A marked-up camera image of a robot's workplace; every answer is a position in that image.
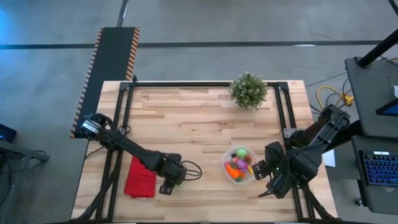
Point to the black aluminium table frame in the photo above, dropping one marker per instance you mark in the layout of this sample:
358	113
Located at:
186	84

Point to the green potted plant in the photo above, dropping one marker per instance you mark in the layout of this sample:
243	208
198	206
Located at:
248	90

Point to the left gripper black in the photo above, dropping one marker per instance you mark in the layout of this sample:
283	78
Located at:
176	176

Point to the black metal stand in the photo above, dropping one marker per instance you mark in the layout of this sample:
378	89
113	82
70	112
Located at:
18	152

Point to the large red toy strawberry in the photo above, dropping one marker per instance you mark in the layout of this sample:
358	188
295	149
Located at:
248	159

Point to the black mat orange striped edges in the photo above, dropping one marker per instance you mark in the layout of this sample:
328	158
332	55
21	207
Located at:
112	56

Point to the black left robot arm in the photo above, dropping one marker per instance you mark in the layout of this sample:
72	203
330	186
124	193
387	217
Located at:
130	149

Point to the pink toy peach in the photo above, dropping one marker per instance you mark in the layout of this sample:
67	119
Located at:
226	163
235	160

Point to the grey desk surface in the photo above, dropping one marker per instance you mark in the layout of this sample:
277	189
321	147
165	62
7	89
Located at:
379	199
373	93

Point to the yellow toy banana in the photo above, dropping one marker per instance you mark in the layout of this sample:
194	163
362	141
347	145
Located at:
250	170

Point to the black pole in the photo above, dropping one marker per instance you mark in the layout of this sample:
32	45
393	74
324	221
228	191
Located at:
376	49

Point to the black tablet blue screen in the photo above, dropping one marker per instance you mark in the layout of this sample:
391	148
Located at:
388	109

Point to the clear plastic tupperware container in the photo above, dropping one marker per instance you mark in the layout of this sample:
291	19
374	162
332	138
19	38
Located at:
228	149

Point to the red cloth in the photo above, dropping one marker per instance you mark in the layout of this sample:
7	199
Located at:
140	183

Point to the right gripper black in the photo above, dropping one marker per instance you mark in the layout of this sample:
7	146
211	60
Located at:
260	170

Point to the white paper sheet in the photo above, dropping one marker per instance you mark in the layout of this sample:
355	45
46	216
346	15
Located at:
329	158

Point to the orange toy carrot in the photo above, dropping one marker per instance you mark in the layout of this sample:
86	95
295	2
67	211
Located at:
231	171

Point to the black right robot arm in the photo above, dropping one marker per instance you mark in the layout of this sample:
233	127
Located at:
304	161

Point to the black device blue light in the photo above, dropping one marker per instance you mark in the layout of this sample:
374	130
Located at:
7	133

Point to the backlit black keyboard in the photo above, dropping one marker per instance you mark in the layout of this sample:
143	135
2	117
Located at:
381	169

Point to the green round toy vegetable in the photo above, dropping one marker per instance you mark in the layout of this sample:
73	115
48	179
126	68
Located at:
242	152

